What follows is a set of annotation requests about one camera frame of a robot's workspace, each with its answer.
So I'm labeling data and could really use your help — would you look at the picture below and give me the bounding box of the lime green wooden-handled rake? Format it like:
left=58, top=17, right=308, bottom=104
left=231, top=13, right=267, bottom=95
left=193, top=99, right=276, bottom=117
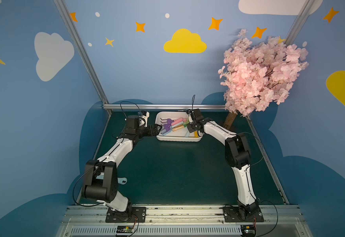
left=172, top=123, right=187, bottom=131

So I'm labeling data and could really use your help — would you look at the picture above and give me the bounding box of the purple pink-handled hand rake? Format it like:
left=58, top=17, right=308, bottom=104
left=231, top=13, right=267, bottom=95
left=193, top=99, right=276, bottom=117
left=160, top=118, right=187, bottom=126

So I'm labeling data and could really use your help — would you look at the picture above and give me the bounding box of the white plastic storage box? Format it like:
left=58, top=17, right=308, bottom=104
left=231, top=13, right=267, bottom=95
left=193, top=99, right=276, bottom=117
left=155, top=111, right=203, bottom=142

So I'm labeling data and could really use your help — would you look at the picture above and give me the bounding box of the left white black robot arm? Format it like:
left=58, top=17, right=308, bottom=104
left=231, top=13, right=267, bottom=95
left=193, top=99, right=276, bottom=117
left=81, top=111, right=162, bottom=213

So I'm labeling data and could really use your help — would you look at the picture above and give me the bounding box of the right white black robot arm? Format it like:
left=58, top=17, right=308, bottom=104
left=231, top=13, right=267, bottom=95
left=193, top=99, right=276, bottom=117
left=186, top=109, right=259, bottom=219

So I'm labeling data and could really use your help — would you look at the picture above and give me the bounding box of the pink artificial blossom tree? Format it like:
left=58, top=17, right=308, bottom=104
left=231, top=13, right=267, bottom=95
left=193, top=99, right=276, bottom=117
left=218, top=29, right=309, bottom=117

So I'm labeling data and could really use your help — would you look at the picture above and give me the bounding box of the left small circuit board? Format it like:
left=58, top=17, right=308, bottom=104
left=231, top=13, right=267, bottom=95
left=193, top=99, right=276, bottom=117
left=116, top=226, right=134, bottom=234

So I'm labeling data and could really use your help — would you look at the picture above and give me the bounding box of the small circuit board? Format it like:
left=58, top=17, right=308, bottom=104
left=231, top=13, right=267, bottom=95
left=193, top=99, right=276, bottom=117
left=116, top=226, right=134, bottom=234
left=241, top=225, right=256, bottom=237

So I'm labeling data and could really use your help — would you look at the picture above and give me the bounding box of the right small circuit board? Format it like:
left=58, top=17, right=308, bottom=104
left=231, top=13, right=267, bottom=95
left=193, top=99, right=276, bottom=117
left=241, top=225, right=256, bottom=237

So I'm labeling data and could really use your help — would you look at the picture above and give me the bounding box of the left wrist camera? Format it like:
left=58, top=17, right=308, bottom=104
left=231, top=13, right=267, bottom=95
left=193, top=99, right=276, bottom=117
left=139, top=111, right=150, bottom=127

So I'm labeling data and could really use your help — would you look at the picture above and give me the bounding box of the aluminium back frame bar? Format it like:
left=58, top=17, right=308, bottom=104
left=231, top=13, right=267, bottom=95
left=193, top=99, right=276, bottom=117
left=103, top=102, right=225, bottom=111

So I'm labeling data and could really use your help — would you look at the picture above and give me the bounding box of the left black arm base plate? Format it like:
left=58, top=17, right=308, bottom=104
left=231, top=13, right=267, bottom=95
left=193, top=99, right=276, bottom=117
left=105, top=206, right=147, bottom=223

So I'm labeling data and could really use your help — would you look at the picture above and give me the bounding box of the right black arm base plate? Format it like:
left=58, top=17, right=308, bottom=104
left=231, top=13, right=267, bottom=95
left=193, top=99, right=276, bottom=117
left=223, top=205, right=265, bottom=223

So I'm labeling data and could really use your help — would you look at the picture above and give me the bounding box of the aluminium front rail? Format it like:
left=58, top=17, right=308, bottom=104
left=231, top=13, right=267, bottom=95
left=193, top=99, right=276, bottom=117
left=56, top=204, right=312, bottom=237

